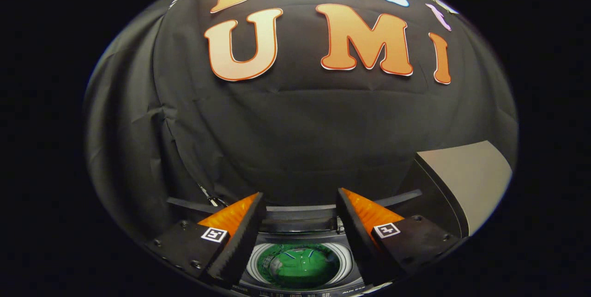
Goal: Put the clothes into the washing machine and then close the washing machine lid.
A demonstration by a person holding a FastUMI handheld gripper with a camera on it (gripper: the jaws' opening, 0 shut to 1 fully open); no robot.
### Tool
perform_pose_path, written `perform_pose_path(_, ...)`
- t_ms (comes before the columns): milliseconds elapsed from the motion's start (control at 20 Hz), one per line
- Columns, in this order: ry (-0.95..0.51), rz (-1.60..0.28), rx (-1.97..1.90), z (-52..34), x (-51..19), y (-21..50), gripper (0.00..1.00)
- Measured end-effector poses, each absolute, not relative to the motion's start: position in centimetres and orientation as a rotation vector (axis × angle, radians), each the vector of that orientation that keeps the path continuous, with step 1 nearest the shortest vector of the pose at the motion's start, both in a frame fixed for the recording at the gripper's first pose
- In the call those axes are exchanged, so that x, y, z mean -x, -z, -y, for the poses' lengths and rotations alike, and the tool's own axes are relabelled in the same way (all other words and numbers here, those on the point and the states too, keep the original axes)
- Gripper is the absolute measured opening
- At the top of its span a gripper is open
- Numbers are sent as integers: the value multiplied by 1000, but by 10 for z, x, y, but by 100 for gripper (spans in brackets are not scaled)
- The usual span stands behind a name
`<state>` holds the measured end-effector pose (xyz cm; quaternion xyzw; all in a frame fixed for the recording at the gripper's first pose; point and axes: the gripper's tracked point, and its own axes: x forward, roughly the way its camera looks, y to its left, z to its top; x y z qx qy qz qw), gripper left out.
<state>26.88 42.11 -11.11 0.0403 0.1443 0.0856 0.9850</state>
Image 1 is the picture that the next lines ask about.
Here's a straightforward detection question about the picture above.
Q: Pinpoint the green polo shirt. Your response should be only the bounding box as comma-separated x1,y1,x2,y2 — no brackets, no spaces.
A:
268,247,340,288

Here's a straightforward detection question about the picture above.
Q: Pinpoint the dark washing machine lid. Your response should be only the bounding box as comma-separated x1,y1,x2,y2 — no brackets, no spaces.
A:
166,189,423,233

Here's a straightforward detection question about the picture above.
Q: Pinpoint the grey washing machine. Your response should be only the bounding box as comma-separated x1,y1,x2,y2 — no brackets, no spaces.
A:
233,230,370,297

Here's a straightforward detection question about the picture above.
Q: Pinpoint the black backdrop cloth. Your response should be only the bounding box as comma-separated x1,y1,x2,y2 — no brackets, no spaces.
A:
83,0,518,242

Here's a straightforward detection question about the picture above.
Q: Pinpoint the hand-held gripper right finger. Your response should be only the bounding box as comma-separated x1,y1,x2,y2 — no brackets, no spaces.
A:
336,188,462,284

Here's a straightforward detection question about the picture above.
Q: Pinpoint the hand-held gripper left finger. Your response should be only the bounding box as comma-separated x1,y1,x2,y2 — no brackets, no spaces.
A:
145,192,267,288

